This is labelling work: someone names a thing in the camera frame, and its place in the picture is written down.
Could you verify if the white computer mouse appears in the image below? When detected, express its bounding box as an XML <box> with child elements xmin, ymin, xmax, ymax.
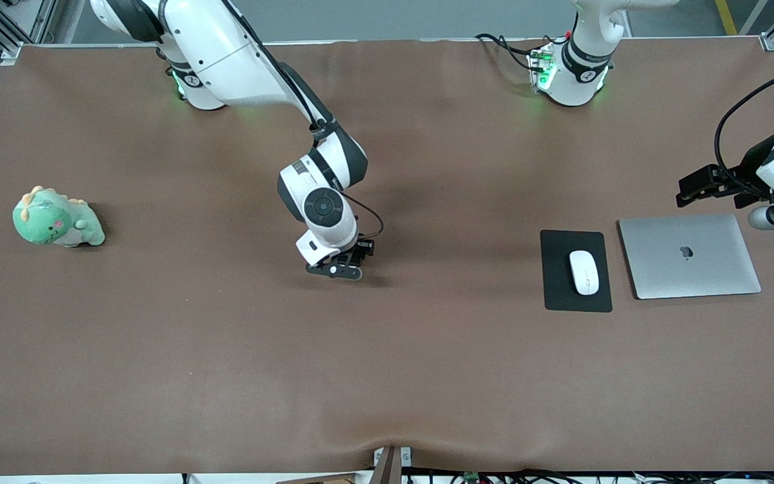
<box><xmin>568</xmin><ymin>250</ymin><xmax>600</xmax><ymax>296</ymax></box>

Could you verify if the black mouse pad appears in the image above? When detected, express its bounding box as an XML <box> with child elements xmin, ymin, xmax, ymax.
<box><xmin>540</xmin><ymin>229</ymin><xmax>613</xmax><ymax>313</ymax></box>

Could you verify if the silver laptop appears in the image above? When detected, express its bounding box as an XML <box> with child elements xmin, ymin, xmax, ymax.
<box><xmin>617</xmin><ymin>214</ymin><xmax>763</xmax><ymax>300</ymax></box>

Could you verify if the brown table cover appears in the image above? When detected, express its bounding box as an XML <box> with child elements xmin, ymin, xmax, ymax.
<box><xmin>0</xmin><ymin>37</ymin><xmax>774</xmax><ymax>475</ymax></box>

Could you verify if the brown wooden board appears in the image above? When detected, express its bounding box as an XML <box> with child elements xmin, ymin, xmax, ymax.
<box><xmin>275</xmin><ymin>473</ymin><xmax>361</xmax><ymax>484</ymax></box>

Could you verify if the green plush dinosaur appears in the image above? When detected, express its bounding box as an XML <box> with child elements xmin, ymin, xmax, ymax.
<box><xmin>12</xmin><ymin>186</ymin><xmax>106</xmax><ymax>248</ymax></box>

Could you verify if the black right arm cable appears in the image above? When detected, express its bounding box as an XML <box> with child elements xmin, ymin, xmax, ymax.
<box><xmin>222</xmin><ymin>0</ymin><xmax>385</xmax><ymax>241</ymax></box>

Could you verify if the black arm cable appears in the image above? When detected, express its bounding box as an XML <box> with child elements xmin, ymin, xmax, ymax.
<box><xmin>714</xmin><ymin>57</ymin><xmax>774</xmax><ymax>199</ymax></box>
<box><xmin>222</xmin><ymin>0</ymin><xmax>385</xmax><ymax>241</ymax></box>

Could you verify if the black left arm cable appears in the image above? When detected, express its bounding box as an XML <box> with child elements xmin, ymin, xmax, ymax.
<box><xmin>714</xmin><ymin>57</ymin><xmax>774</xmax><ymax>199</ymax></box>

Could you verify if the metal bracket post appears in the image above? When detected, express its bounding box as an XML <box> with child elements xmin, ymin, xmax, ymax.
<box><xmin>372</xmin><ymin>445</ymin><xmax>413</xmax><ymax>484</ymax></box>

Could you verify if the black base cable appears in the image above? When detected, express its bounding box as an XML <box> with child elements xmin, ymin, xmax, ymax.
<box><xmin>474</xmin><ymin>30</ymin><xmax>566</xmax><ymax>73</ymax></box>

